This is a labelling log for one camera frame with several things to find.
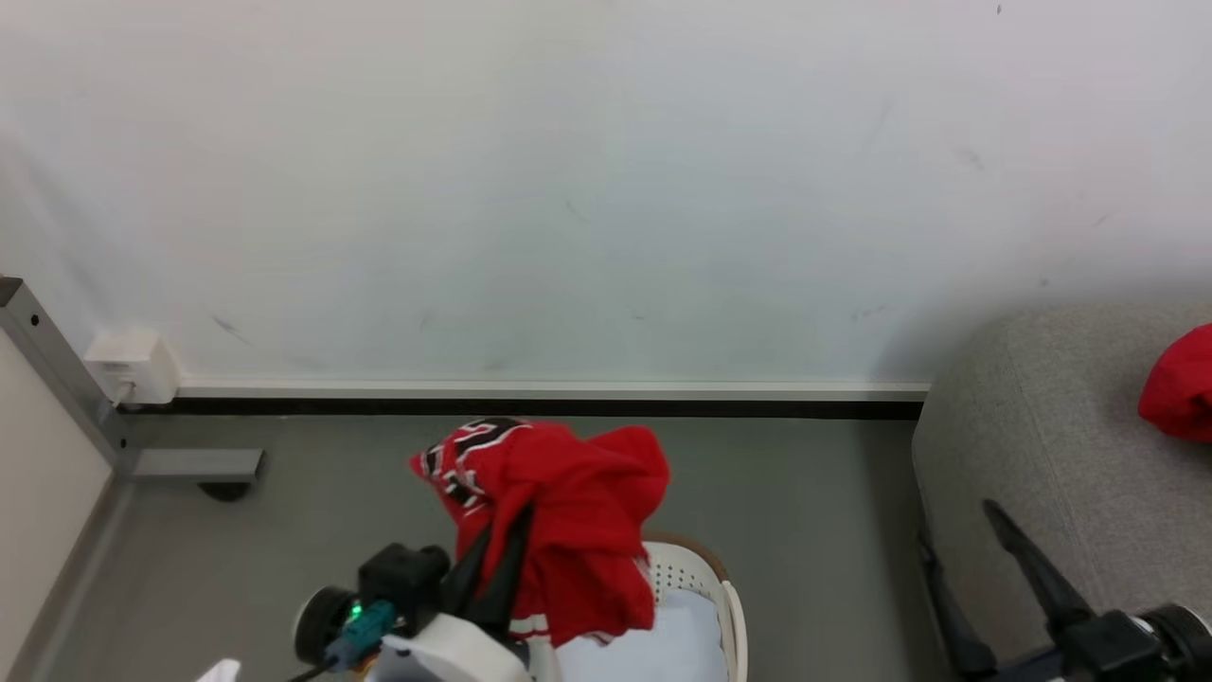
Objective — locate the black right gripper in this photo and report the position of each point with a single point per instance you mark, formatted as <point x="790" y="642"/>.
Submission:
<point x="1103" y="649"/>

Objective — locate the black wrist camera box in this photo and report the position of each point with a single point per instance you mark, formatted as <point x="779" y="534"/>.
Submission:
<point x="402" y="578"/>

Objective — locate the grey fabric sofa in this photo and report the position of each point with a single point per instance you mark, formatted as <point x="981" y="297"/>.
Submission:
<point x="1042" y="426"/>

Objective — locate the white cloth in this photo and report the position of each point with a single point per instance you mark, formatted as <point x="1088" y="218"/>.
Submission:
<point x="663" y="644"/>

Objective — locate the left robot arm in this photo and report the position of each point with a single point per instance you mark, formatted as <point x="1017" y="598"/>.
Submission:
<point x="317" y="625"/>

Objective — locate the white perforated laundry basket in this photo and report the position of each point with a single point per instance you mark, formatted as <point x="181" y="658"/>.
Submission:
<point x="677" y="568"/>

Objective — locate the black frame foot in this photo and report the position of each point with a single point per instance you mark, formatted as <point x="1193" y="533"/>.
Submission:
<point x="223" y="491"/>

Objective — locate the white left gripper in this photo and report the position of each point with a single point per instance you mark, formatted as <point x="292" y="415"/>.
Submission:
<point x="454" y="658"/>

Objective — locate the beige partition panel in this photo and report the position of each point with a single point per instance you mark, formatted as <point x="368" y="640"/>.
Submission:
<point x="38" y="493"/>

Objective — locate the plain red garment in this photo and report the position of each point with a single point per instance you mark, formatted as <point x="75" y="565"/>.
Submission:
<point x="1184" y="388"/>

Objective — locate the grey metal table leg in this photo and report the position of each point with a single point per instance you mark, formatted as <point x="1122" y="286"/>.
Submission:
<point x="57" y="369"/>

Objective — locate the white wall outlet box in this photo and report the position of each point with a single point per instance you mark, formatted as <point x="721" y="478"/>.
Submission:
<point x="133" y="365"/>

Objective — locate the red garment with black-white print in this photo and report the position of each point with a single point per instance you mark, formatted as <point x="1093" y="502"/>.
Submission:
<point x="578" y="511"/>

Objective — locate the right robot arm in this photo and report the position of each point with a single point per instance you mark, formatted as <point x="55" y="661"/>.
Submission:
<point x="1185" y="635"/>

